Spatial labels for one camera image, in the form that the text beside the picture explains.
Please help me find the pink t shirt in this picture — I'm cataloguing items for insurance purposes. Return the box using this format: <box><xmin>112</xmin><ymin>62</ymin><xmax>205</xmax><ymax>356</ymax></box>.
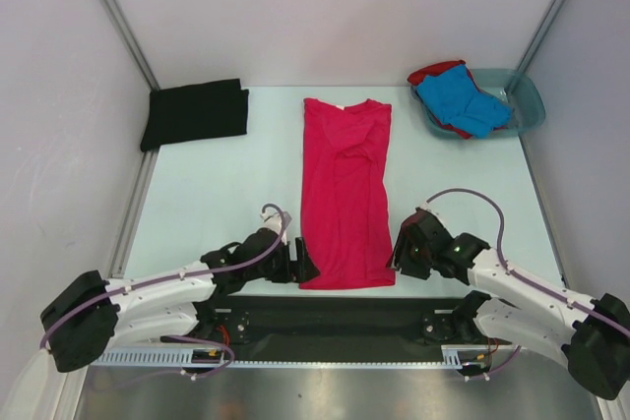
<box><xmin>299</xmin><ymin>98</ymin><xmax>396</xmax><ymax>290</ymax></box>

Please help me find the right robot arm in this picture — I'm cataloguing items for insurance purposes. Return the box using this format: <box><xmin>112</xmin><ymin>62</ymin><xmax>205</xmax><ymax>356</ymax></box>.
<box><xmin>391</xmin><ymin>209</ymin><xmax>629</xmax><ymax>400</ymax></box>

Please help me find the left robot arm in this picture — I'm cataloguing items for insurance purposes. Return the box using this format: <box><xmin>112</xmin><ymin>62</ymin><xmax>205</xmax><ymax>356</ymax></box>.
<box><xmin>40</xmin><ymin>228</ymin><xmax>319</xmax><ymax>373</ymax></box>

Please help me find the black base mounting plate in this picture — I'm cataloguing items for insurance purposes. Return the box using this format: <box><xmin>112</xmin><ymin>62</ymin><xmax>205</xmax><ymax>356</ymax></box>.
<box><xmin>186</xmin><ymin>295</ymin><xmax>506</xmax><ymax>346</ymax></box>

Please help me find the blue t shirt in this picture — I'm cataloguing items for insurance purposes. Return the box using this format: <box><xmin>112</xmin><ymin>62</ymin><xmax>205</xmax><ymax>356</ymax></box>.
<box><xmin>415</xmin><ymin>64</ymin><xmax>512</xmax><ymax>138</ymax></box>

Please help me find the red t shirt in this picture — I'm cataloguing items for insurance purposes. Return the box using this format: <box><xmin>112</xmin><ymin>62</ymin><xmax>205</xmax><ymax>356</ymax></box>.
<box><xmin>407</xmin><ymin>59</ymin><xmax>472</xmax><ymax>140</ymax></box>

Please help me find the folded black t shirt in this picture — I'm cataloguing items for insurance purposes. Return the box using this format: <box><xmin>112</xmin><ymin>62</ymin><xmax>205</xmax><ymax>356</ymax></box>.
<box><xmin>140</xmin><ymin>79</ymin><xmax>249</xmax><ymax>152</ymax></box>

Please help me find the teal plastic basin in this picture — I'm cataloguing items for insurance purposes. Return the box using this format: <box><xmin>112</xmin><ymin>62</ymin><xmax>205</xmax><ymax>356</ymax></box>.
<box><xmin>409</xmin><ymin>68</ymin><xmax>546</xmax><ymax>140</ymax></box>

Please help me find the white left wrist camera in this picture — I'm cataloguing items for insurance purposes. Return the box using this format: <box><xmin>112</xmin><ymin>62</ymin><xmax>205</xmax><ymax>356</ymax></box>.
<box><xmin>260</xmin><ymin>210</ymin><xmax>292</xmax><ymax>234</ymax></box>

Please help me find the aluminium front rail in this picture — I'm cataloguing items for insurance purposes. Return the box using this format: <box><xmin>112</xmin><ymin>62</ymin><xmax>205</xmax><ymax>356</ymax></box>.
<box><xmin>91</xmin><ymin>335</ymin><xmax>512</xmax><ymax>371</ymax></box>

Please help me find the right aluminium corner post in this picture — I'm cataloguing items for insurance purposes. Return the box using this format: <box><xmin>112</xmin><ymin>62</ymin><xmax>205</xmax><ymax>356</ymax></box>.
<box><xmin>516</xmin><ymin>0</ymin><xmax>568</xmax><ymax>74</ymax></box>

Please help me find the aluminium corner post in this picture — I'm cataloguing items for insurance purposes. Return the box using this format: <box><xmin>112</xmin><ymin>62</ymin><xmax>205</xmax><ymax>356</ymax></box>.
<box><xmin>516</xmin><ymin>0</ymin><xmax>568</xmax><ymax>74</ymax></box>
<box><xmin>98</xmin><ymin>0</ymin><xmax>159</xmax><ymax>90</ymax></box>

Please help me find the left aluminium corner post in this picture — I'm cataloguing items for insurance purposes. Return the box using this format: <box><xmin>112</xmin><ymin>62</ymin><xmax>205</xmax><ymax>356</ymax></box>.
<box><xmin>98</xmin><ymin>0</ymin><xmax>159</xmax><ymax>90</ymax></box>

